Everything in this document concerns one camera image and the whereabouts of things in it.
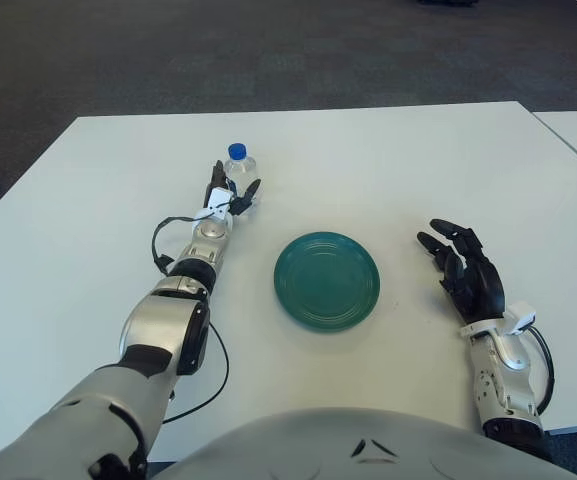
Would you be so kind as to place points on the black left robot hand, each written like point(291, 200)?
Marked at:
point(216, 175)

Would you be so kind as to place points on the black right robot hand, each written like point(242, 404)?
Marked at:
point(478, 285)

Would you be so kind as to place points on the clear bottle blue cap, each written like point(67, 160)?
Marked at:
point(243, 167)

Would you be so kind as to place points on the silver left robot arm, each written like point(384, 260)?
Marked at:
point(163, 325)

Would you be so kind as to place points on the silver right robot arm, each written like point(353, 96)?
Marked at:
point(498, 380)

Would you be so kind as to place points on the teal round plate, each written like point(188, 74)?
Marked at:
point(326, 282)

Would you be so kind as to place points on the grey robot torso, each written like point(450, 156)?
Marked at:
point(318, 445)

